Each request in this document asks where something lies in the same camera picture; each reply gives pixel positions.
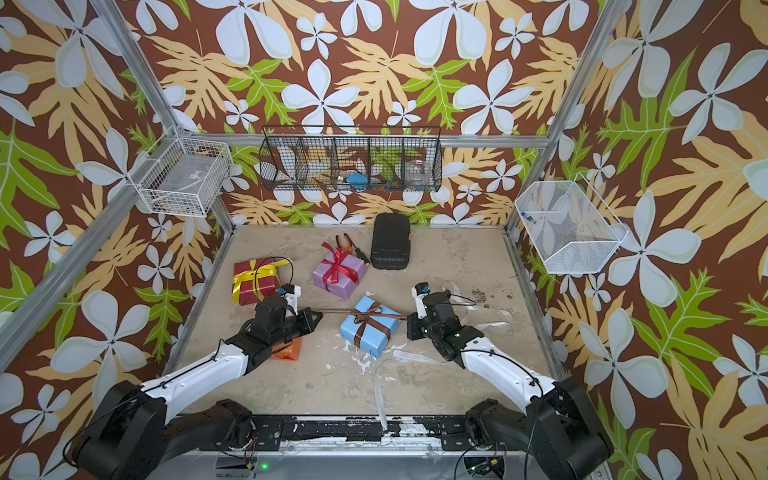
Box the black wire basket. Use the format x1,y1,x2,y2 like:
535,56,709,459
256,125,444,193

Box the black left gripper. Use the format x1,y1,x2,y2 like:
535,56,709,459
270,306,324,347

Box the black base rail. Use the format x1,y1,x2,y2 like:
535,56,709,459
204,414,494,454

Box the purple gift box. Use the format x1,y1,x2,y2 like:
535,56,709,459
313,252,367,300

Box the dark red gift box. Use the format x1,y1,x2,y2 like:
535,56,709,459
232,256,283,307

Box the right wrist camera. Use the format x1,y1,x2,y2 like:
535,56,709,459
412,282,430,320

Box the red satin ribbon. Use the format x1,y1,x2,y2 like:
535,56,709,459
322,242,360,288

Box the blue object in basket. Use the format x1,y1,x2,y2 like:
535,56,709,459
345,172,371,192

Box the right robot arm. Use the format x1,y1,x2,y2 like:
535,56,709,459
407,282,615,479

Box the orange gift box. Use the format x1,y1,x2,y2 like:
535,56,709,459
272,338,302,361

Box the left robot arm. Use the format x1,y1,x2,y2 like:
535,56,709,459
63,295,323,479

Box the black hard case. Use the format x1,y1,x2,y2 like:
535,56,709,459
370,213,411,270

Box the white wire basket right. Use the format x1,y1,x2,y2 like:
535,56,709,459
515,180,629,275

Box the yellow satin ribbon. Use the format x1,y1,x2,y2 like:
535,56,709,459
232,257,294,305

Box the light blue gift box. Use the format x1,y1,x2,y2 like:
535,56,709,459
339,295,403,359

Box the white wire basket left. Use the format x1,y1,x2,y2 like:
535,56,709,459
130,127,233,218

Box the white wire basket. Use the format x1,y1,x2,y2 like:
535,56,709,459
515,180,629,275
130,127,233,218

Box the orange handled pliers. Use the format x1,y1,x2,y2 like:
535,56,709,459
335,233,370,266

